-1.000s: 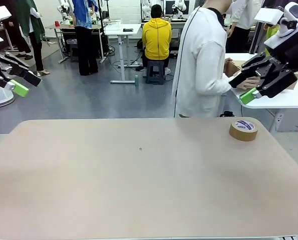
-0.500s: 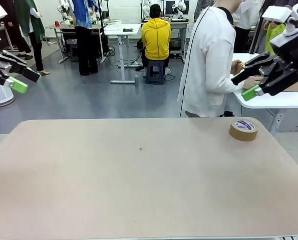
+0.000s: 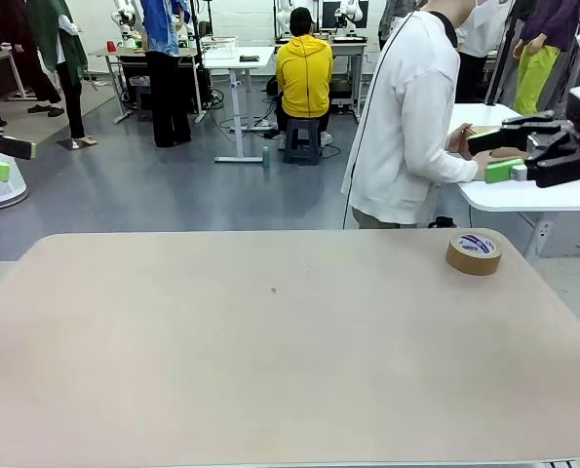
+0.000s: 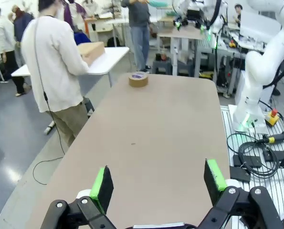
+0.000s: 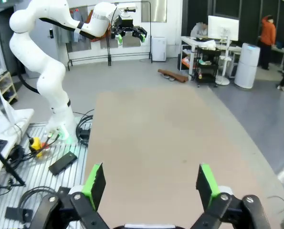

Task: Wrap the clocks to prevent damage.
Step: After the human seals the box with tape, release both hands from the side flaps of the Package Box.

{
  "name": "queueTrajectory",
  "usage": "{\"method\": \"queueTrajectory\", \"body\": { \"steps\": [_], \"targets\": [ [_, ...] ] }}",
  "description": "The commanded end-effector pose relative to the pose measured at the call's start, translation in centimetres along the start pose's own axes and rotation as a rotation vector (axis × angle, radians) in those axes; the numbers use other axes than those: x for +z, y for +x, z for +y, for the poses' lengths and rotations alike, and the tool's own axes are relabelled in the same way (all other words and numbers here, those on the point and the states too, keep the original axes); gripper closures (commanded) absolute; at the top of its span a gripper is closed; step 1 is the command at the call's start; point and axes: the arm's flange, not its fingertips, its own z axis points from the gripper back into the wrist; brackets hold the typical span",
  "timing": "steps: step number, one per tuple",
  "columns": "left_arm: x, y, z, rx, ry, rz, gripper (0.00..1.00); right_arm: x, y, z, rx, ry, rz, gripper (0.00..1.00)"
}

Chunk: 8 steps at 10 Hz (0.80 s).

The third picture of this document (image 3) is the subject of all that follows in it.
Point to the person in cream jacket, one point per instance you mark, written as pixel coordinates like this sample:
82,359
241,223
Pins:
484,34

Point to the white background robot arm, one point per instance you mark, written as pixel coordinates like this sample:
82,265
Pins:
124,19

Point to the person in dark clothes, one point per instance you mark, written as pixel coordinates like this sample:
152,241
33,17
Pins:
31,63

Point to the black slanted pole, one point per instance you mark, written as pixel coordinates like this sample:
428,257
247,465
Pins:
504,53

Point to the black computer monitor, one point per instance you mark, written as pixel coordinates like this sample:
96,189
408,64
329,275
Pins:
328,12

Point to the small red cup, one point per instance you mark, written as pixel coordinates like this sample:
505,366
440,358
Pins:
109,46

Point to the person in green shawl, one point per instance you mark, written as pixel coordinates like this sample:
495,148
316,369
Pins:
67,63

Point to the person in lime trousers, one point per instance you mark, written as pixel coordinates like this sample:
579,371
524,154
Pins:
538,73

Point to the person's right hand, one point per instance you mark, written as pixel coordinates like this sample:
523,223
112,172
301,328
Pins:
483,160

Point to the person in yellow hoodie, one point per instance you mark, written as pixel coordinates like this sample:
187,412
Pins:
304,73

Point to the person in grey top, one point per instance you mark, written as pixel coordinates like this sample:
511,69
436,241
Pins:
389,19

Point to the white cone-shaped pedestal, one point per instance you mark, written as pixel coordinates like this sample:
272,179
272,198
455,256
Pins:
2,190

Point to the person in blue shirt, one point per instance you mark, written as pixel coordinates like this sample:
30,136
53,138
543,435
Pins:
165,73

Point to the dark plastic stool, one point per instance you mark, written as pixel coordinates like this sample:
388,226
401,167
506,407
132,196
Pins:
303,141

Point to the brown packing tape roll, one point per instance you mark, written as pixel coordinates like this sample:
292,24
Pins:
474,261

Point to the person's right forearm white sleeve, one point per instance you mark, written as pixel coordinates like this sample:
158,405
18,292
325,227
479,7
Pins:
440,163

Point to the clear plastic crate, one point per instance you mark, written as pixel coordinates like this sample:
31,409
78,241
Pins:
220,47

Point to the person in white cardigan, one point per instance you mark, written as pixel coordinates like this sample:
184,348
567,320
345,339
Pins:
406,97

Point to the dark folded cloth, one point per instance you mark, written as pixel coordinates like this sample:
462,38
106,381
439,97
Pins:
249,58

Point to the grey desk black frame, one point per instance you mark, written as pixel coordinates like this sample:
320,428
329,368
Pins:
124,68

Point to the person's left hand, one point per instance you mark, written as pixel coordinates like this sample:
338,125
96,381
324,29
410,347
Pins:
459,144

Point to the small brown piece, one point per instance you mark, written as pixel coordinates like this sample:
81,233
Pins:
509,152

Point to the teal bottle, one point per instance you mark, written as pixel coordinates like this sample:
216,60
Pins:
266,158

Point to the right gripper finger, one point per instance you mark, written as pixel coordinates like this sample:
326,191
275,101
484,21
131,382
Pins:
562,166
548,129

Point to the white standing desk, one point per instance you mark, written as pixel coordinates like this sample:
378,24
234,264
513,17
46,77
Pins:
238,63

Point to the white side table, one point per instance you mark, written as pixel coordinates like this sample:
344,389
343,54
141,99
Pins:
514,197

